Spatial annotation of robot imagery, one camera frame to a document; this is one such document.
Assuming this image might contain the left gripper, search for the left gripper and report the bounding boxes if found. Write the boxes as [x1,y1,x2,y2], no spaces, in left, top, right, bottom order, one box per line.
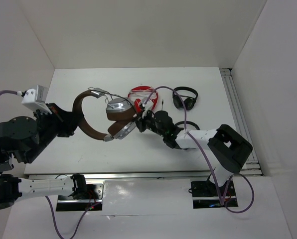
[24,102,85,163]

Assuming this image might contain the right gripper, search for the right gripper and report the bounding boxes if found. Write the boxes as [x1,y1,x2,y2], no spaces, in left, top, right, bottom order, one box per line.
[131,108,165,137]

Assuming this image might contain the brown silver headphones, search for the brown silver headphones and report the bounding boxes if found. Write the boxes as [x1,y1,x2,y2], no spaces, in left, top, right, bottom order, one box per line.
[72,87,138,142]

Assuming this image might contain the thin black headphone cable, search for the thin black headphone cable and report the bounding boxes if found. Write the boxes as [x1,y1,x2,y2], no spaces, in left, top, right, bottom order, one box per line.
[103,93,164,118]

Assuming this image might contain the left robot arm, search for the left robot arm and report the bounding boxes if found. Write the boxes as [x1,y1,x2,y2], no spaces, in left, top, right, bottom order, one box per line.
[0,103,87,210]

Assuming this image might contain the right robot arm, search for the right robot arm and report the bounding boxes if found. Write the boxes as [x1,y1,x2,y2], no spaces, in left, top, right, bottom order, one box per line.
[136,111,253,195]

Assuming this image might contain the black headphones near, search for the black headphones near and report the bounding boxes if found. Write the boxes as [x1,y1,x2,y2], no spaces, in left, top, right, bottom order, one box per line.
[174,120,200,130]

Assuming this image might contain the black headphones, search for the black headphones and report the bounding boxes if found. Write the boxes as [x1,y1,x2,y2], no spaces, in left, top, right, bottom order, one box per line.
[174,120,200,130]
[172,86,198,111]

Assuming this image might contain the red headphones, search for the red headphones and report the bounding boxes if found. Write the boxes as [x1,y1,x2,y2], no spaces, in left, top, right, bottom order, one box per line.
[128,85,158,113]

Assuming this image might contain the black headphones far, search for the black headphones far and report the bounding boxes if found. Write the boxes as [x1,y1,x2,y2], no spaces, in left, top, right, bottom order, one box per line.
[172,86,198,111]

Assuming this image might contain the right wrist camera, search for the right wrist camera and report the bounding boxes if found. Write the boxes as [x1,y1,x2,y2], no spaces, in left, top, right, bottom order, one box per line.
[140,102,153,119]

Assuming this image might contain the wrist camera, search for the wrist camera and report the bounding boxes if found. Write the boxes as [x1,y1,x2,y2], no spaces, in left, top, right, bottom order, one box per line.
[21,85,48,112]
[140,102,153,119]

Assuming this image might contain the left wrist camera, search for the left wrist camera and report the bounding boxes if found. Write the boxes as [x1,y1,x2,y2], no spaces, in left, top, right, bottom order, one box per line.
[21,85,48,112]

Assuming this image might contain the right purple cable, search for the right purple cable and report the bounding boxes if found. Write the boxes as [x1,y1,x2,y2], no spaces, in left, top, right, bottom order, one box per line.
[142,86,255,214]

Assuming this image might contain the aluminium front rail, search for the aluminium front rail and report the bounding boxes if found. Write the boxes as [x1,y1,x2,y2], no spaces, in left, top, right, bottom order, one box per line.
[28,170,226,185]

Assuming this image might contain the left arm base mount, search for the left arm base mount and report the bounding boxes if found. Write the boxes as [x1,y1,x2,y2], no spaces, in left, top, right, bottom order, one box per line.
[56,181,104,212]

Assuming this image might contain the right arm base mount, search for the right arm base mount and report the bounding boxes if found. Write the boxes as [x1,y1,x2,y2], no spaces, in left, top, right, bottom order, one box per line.
[188,181,238,209]

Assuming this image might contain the aluminium side rail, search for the aluminium side rail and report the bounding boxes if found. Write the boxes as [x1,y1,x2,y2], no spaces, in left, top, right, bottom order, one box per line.
[220,68,263,176]

